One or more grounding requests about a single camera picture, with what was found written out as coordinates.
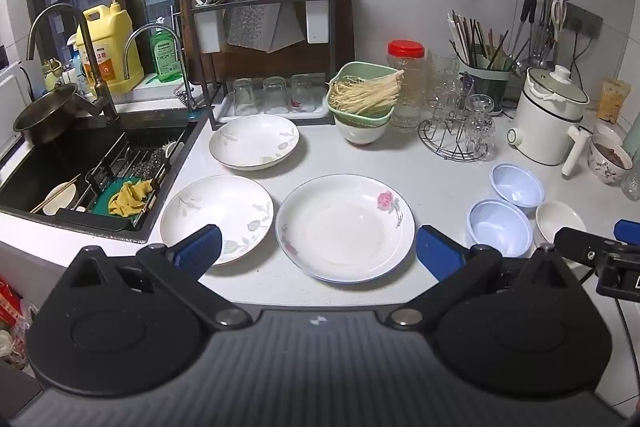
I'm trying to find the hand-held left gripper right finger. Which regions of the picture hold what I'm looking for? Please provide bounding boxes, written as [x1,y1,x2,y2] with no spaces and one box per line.
[390,225,596,331]

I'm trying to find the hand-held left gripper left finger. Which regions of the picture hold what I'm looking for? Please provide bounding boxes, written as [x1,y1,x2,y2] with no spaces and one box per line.
[60,224,253,332]

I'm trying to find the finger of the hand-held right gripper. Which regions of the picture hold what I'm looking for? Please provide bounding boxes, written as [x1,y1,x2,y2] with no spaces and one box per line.
[614,219,640,245]
[553,227,623,269]

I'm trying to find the white leaf print plate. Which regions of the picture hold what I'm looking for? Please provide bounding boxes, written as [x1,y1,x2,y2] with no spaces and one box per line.
[209,114,300,171]
[160,175,275,266]

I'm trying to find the light blue plastic bowl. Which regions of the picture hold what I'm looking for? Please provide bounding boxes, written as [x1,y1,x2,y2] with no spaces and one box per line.
[491,163,545,209]
[467,199,534,259]

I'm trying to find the white rose print plate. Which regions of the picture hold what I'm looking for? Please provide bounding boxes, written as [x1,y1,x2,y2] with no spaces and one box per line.
[275,174,416,284]

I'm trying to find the small white bowl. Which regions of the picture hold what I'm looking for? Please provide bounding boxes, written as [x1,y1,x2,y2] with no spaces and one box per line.
[535,200,587,249]

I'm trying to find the textured glass tumbler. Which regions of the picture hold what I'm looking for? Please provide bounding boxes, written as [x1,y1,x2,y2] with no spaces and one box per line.
[621,156,640,202]

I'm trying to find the floral print bowl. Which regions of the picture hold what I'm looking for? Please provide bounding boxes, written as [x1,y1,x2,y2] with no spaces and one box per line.
[587,133,632,186]

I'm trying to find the yellow dish cloth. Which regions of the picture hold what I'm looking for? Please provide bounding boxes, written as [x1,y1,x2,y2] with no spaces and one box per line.
[108,178,158,219]

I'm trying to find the steel wool scrubber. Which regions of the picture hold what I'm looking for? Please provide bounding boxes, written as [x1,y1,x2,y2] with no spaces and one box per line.
[130,150,167,178]

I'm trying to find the white rimmed bowl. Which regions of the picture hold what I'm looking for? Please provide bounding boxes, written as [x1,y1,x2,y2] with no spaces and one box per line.
[594,122,624,146]

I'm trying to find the pale green kettle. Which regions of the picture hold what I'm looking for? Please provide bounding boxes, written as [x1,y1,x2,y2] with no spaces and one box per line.
[622,111,640,148]

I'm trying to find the sink drain rack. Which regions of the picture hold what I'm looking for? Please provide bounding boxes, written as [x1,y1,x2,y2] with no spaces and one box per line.
[86,141,175,224]

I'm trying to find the white electric pot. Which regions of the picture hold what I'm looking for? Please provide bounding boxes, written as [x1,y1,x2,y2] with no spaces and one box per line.
[507,66,591,166]

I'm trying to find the yellow packet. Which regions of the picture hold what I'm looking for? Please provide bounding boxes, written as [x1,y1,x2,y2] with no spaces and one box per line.
[596,79,632,124]

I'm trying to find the cut glass cup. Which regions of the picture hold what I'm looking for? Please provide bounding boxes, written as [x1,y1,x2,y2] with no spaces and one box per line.
[465,94,497,148]

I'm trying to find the white ceramic bowl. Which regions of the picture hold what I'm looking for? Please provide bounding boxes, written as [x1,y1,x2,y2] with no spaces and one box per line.
[335,117,390,146]

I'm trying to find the white bowl with chopsticks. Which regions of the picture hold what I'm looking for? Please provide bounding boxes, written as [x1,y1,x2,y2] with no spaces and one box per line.
[29,173,82,216]

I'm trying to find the green bowl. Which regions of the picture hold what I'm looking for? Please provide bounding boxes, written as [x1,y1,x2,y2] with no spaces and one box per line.
[334,109,393,128]

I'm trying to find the white drip tray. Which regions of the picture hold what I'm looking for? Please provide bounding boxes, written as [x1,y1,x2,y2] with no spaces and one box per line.
[212,83,335,124]

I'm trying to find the clear drinking glass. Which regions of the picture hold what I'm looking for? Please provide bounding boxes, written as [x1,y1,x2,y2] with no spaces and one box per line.
[232,78,255,116]
[262,77,288,114]
[290,74,317,110]

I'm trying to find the glass pot lid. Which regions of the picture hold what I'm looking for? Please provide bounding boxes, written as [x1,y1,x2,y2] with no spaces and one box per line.
[527,65,591,108]

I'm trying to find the enoki mushrooms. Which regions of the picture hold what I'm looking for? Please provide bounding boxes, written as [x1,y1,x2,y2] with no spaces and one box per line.
[328,69,405,114]

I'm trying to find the stacked glass cups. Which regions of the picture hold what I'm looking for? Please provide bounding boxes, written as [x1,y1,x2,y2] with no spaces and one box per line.
[428,49,462,120]

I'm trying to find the glass jar with red lid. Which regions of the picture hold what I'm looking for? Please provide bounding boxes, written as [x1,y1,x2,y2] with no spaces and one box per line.
[387,40,429,130]

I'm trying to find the black kitchen sink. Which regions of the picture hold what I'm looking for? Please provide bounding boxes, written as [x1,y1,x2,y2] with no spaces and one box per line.
[0,107,207,244]

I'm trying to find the green soap bottle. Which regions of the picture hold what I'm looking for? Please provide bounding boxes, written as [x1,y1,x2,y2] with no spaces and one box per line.
[150,25,184,83]

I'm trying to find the red snack packets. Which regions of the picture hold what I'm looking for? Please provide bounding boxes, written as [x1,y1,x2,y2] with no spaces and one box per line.
[0,278,40,360]

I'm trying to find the green strainer basket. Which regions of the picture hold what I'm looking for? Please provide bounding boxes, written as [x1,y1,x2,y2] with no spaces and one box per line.
[327,62,405,118]

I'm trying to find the steel cooking pot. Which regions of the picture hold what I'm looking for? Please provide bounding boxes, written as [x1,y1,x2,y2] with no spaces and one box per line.
[13,83,97,144]

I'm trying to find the chrome kitchen faucet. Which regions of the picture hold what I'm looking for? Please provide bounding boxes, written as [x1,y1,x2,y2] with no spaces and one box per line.
[123,23,197,116]

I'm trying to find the yellow detergent jug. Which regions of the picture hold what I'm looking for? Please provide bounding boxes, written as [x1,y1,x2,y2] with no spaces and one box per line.
[76,0,145,96]

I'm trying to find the green chopstick holder with utensils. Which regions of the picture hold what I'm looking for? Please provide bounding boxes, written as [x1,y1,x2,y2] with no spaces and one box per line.
[447,10,511,70]

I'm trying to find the black knife rack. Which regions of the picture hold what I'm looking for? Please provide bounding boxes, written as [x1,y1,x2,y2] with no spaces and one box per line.
[178,0,335,132]

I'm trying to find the hanging kitchen utensils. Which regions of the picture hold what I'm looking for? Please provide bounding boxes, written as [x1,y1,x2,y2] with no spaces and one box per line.
[515,0,569,75]

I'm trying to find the dark kitchen faucet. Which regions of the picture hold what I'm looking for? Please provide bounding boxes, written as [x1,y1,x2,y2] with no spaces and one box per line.
[26,4,119,126]

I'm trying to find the hammered steel cleaver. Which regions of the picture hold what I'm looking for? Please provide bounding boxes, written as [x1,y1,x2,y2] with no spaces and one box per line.
[226,0,287,48]

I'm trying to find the plain steel cleaver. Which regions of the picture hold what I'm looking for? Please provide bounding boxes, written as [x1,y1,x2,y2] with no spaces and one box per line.
[270,1,307,54]

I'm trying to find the wooden cutting board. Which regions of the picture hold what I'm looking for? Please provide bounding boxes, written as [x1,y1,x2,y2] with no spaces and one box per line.
[179,0,356,84]

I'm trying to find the wire cup rack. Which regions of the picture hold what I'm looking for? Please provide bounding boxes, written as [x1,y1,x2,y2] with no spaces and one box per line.
[418,117,489,162]

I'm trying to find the black wall socket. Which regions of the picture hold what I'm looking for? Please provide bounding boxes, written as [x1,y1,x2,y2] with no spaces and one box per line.
[564,3,604,39]

